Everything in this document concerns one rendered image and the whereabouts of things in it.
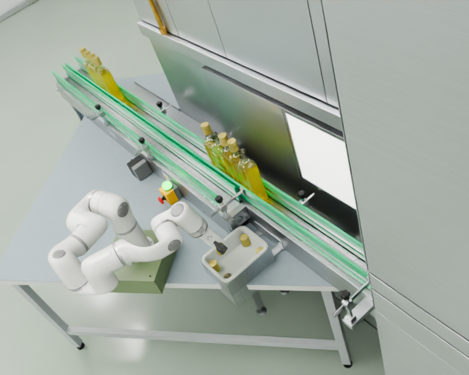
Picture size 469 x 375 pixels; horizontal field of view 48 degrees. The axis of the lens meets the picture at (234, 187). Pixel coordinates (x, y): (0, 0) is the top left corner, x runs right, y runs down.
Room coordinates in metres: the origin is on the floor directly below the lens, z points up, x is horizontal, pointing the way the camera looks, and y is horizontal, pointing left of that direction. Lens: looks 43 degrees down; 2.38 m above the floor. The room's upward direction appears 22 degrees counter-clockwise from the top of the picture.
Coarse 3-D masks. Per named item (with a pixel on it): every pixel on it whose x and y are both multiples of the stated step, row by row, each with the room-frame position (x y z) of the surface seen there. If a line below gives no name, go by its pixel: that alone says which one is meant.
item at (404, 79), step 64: (320, 0) 0.65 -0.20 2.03; (384, 0) 0.54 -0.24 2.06; (448, 0) 0.47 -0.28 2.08; (384, 64) 0.55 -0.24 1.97; (448, 64) 0.47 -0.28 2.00; (384, 128) 0.56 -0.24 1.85; (448, 128) 0.47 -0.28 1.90; (384, 192) 0.58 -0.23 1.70; (448, 192) 0.47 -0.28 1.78; (384, 256) 0.59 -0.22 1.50; (448, 256) 0.46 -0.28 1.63; (448, 320) 0.46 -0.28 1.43
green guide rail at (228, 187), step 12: (72, 72) 2.96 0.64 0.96; (84, 84) 2.85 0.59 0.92; (96, 96) 2.73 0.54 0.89; (120, 108) 2.41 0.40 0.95; (132, 120) 2.32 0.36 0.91; (156, 132) 2.06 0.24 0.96; (168, 144) 1.98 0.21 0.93; (180, 156) 1.90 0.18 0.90; (192, 156) 1.79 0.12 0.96; (204, 168) 1.70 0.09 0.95; (216, 180) 1.65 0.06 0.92; (228, 192) 1.58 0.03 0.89
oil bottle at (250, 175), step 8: (240, 160) 1.50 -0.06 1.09; (240, 168) 1.48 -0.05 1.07; (248, 168) 1.46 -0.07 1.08; (256, 168) 1.47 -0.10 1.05; (248, 176) 1.46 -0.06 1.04; (256, 176) 1.47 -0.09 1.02; (248, 184) 1.47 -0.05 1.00; (256, 184) 1.46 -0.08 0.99; (256, 192) 1.46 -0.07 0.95; (264, 192) 1.47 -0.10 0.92
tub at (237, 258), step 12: (240, 228) 1.41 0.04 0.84; (228, 240) 1.39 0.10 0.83; (252, 240) 1.37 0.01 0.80; (216, 252) 1.36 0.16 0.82; (228, 252) 1.38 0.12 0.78; (240, 252) 1.36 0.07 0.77; (252, 252) 1.34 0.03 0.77; (204, 264) 1.31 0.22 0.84; (228, 264) 1.33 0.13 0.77; (240, 264) 1.30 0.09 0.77
